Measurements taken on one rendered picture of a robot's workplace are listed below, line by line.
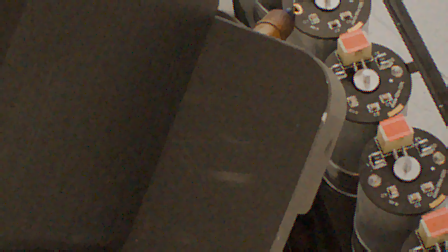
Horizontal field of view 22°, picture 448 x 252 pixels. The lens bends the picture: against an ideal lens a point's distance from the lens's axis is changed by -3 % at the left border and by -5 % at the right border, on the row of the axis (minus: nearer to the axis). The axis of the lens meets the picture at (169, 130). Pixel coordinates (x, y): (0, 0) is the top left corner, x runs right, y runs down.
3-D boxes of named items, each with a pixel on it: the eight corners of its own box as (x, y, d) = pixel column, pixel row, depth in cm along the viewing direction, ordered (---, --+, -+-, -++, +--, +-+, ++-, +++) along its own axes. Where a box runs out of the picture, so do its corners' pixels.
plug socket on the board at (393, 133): (387, 163, 29) (389, 149, 28) (375, 135, 29) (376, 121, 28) (415, 153, 29) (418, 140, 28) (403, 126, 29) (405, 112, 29)
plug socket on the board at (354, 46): (347, 75, 30) (348, 60, 29) (335, 49, 30) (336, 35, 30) (374, 66, 30) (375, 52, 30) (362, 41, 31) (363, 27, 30)
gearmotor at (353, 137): (334, 221, 33) (340, 131, 29) (306, 153, 35) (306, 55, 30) (410, 195, 34) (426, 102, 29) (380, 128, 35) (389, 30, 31)
